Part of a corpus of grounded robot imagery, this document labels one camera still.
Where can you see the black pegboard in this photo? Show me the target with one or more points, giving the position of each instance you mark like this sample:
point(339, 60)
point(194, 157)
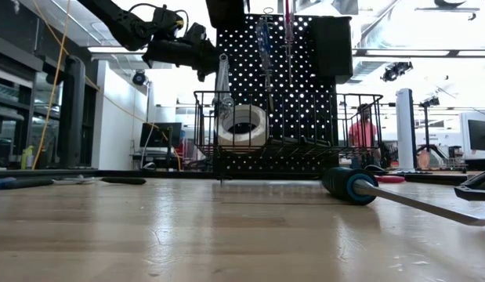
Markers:
point(305, 117)

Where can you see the small blue screwdriver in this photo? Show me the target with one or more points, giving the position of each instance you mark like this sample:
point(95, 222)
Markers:
point(1, 183)

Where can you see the black ceiling fixture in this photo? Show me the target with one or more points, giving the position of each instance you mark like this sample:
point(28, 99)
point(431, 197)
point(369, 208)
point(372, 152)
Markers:
point(397, 71)

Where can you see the person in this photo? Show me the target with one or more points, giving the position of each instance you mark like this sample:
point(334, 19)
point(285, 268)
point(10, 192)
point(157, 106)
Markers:
point(361, 133)

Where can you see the grey ventilation duct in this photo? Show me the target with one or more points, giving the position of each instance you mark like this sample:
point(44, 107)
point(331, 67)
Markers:
point(363, 70)

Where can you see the wide black plastic bin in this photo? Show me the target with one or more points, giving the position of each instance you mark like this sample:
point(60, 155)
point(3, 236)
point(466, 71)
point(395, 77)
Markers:
point(226, 11)

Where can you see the tall black plastic bin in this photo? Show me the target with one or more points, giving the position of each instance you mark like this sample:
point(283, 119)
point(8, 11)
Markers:
point(330, 47)

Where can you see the large blue clear screwdriver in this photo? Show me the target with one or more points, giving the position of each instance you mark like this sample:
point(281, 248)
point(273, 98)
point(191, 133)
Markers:
point(264, 43)

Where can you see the black computer monitor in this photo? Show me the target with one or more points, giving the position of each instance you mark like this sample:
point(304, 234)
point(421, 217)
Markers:
point(481, 135)
point(160, 135)

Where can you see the dark storage shelf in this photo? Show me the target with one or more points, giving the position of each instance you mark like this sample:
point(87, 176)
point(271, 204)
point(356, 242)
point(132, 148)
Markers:
point(11, 98)

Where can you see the white tower fan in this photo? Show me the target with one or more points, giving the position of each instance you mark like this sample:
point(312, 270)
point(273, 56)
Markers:
point(405, 125)

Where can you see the yellow green bottle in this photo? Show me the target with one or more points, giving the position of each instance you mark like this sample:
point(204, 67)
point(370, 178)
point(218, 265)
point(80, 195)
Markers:
point(27, 156)

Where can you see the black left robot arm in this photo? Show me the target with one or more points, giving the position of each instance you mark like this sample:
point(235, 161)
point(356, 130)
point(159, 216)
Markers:
point(124, 23)

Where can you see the ceiling light bar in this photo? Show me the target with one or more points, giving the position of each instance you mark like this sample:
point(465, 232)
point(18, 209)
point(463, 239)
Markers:
point(402, 53)
point(116, 49)

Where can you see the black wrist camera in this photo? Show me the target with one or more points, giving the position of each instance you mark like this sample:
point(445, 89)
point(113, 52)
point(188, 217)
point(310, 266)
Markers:
point(167, 19)

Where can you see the black tripod stand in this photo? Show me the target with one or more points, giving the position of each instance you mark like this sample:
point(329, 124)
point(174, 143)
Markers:
point(426, 129)

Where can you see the silver pegboard hook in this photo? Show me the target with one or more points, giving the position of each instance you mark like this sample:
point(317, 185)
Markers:
point(268, 13)

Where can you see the white tape roll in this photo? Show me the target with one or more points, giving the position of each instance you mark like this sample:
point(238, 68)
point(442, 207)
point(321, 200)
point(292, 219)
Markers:
point(258, 133)

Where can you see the round black lamp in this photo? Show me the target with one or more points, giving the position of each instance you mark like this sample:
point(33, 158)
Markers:
point(139, 77)

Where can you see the red clear screwdriver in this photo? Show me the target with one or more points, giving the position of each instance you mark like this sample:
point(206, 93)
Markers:
point(289, 23)

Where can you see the black blue grip screwdriver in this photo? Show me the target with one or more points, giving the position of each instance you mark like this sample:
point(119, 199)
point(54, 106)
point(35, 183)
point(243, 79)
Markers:
point(340, 184)

